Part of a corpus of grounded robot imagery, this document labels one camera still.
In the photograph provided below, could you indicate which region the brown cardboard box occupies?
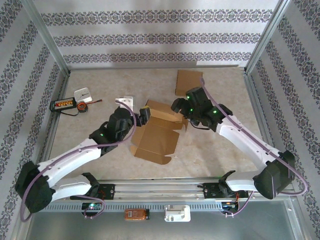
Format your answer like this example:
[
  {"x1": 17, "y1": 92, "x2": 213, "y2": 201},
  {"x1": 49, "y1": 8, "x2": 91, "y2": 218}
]
[
  {"x1": 174, "y1": 69, "x2": 204, "y2": 97},
  {"x1": 129, "y1": 99, "x2": 190, "y2": 166}
]

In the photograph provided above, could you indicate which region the small white clock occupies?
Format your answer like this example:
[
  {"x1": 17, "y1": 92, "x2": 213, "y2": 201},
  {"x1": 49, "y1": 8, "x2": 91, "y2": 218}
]
[{"x1": 73, "y1": 86, "x2": 93, "y2": 103}]

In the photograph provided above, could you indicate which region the black device with orange lights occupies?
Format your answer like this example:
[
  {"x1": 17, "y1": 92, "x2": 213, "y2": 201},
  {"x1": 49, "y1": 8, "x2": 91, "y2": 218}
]
[{"x1": 49, "y1": 99, "x2": 77, "y2": 113}]

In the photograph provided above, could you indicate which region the small circuit board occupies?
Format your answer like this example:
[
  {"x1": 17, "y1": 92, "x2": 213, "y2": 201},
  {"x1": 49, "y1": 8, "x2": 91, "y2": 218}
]
[
  {"x1": 81, "y1": 202, "x2": 103, "y2": 211},
  {"x1": 221, "y1": 201, "x2": 240, "y2": 210}
]

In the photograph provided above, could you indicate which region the orange electronic module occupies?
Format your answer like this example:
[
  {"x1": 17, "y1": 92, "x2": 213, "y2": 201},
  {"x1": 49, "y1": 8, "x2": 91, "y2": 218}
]
[{"x1": 124, "y1": 208, "x2": 150, "y2": 222}]

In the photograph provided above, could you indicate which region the white plastic holder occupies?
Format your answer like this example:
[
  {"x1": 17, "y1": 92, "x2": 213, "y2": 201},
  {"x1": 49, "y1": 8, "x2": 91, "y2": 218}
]
[{"x1": 163, "y1": 204, "x2": 191, "y2": 223}]

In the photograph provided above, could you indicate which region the grey metal panel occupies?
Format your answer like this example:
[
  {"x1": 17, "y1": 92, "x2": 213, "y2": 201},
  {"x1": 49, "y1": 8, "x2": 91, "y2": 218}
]
[{"x1": 14, "y1": 199, "x2": 308, "y2": 240}]

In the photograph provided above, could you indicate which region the purple cable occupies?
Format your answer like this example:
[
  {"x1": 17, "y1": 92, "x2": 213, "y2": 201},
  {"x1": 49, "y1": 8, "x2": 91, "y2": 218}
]
[
  {"x1": 19, "y1": 103, "x2": 138, "y2": 223},
  {"x1": 199, "y1": 77, "x2": 309, "y2": 218}
]

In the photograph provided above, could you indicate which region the red black wire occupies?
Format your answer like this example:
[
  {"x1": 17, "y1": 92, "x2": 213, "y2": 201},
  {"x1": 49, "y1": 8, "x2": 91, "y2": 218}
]
[{"x1": 59, "y1": 99, "x2": 103, "y2": 117}]

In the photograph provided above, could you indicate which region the aluminium back rail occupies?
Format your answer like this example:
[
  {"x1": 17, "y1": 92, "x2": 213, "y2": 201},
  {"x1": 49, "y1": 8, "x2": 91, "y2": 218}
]
[{"x1": 69, "y1": 64, "x2": 247, "y2": 70}]

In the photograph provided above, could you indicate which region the aluminium side rail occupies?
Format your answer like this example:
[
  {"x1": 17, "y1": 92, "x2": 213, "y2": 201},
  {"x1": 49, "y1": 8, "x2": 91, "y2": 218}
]
[
  {"x1": 243, "y1": 69, "x2": 286, "y2": 180},
  {"x1": 34, "y1": 71, "x2": 72, "y2": 182}
]

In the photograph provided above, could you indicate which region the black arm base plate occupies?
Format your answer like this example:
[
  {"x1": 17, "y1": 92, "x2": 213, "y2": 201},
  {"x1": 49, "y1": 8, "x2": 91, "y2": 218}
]
[
  {"x1": 202, "y1": 182, "x2": 250, "y2": 200},
  {"x1": 69, "y1": 183, "x2": 116, "y2": 201}
]

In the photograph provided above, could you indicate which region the aluminium front rail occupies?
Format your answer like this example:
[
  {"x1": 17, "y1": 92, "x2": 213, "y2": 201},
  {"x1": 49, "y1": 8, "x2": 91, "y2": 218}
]
[{"x1": 23, "y1": 176, "x2": 297, "y2": 201}]

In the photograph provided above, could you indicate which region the perforated metal cable tray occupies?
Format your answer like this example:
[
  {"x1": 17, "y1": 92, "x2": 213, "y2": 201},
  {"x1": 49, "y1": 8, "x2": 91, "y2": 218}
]
[{"x1": 33, "y1": 201, "x2": 225, "y2": 213}]

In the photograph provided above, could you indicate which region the aluminium frame post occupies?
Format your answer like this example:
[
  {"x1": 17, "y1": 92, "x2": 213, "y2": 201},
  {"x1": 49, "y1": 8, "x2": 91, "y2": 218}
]
[
  {"x1": 21, "y1": 0, "x2": 71, "y2": 76},
  {"x1": 245, "y1": 0, "x2": 294, "y2": 74}
]

